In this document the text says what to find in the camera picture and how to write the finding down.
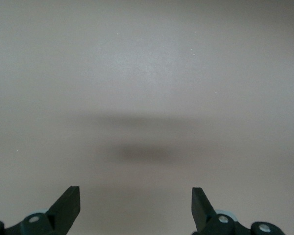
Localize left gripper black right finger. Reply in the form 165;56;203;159
191;187;286;235

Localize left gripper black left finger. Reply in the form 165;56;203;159
0;186;81;235

